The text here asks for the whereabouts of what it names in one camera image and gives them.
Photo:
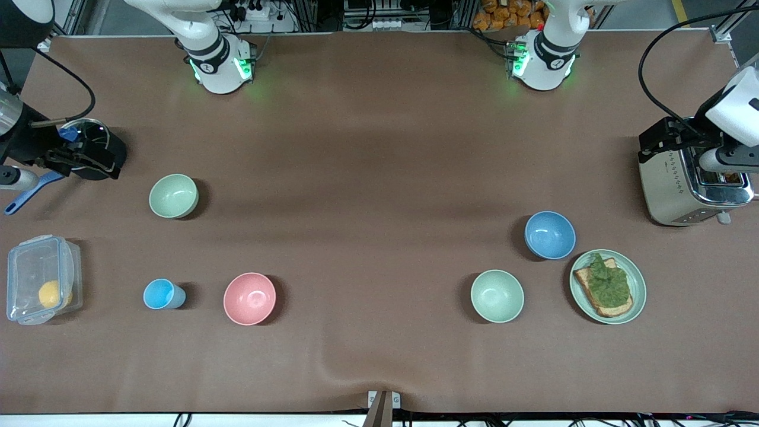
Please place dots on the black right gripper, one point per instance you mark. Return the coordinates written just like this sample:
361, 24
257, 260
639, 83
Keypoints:
24, 144

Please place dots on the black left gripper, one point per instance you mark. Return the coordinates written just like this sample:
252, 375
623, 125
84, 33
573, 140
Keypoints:
704, 121

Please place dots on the light green bowl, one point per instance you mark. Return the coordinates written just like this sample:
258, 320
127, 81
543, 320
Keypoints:
173, 196
497, 296

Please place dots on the blue bowl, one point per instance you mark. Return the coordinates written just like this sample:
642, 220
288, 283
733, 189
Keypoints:
549, 235

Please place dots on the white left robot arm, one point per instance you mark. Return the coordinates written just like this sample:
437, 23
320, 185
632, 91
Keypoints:
542, 65

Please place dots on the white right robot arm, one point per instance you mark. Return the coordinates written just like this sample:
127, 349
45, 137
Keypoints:
216, 71

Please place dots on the pink bowl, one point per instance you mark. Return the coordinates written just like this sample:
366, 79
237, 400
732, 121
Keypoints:
249, 298

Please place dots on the glass lid with blue knob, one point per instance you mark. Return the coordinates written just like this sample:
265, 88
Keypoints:
92, 133

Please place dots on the beige and chrome toaster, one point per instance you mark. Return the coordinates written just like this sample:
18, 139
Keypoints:
667, 190

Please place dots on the brown bread slice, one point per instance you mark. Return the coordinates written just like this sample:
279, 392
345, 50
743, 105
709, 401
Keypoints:
728, 177

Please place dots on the clear plastic lidded container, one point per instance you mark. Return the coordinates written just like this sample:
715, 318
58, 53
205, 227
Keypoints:
29, 267

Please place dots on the yellow lemon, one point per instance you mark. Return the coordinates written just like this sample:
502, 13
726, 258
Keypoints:
52, 294

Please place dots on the light green plate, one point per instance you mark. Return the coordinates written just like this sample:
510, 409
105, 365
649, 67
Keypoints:
639, 287

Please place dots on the green lettuce leaf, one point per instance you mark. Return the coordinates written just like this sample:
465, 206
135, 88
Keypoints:
611, 281

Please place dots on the light blue cup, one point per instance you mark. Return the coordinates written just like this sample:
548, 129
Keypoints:
160, 294

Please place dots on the toast slice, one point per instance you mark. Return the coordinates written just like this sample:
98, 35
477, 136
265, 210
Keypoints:
584, 281

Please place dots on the orange snack bag pile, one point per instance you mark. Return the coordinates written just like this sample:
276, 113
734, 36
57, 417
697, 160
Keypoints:
504, 15

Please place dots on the white power strip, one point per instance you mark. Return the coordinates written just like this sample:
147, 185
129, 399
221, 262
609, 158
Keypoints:
261, 12

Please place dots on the metal table edge bracket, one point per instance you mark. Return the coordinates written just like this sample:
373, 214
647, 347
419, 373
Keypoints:
383, 400

